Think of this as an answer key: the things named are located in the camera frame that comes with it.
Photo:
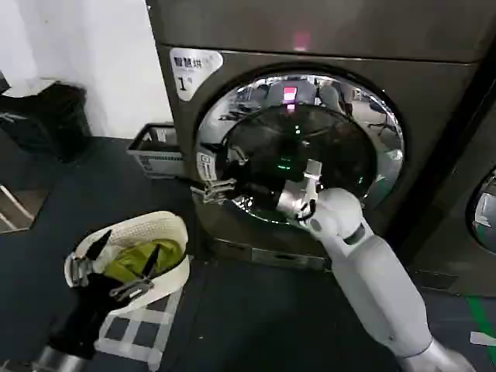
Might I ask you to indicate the grey front-loading dryer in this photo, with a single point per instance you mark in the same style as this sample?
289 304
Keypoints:
426 116

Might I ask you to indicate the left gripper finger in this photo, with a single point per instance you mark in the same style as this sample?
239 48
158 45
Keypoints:
95 250
150 263

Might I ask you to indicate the green floor tape strip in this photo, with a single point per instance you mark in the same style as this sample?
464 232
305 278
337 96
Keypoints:
480 314

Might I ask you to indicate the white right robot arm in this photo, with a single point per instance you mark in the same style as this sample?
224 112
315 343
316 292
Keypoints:
368 271

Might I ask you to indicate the round glass dryer door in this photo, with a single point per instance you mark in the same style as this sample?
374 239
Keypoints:
348 128

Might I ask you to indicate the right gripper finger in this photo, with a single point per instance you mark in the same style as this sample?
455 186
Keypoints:
215 190
237 157

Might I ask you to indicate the black waste bin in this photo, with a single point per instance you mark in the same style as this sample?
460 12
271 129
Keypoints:
50 116

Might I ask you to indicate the grey plastic slotted crate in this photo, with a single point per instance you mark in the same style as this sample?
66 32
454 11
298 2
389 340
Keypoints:
155 153

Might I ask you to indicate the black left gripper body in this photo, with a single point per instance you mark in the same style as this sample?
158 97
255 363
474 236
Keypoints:
83 314

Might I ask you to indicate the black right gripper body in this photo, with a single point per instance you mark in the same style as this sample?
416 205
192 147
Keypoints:
259 188

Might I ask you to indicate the white floor tape grid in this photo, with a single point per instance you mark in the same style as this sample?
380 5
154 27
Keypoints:
135 333

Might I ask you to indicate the grey dryer with dark panel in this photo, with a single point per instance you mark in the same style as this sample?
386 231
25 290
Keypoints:
445 217

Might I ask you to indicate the round chrome-rimmed dryer door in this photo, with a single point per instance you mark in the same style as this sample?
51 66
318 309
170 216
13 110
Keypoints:
484 217

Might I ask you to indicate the white woven laundry basket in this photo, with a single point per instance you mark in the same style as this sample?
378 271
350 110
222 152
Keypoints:
155 226

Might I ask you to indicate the white dryer number label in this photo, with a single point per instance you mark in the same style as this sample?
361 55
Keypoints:
193 69

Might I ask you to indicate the green garment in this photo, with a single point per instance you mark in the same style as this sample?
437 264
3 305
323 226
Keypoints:
128 259

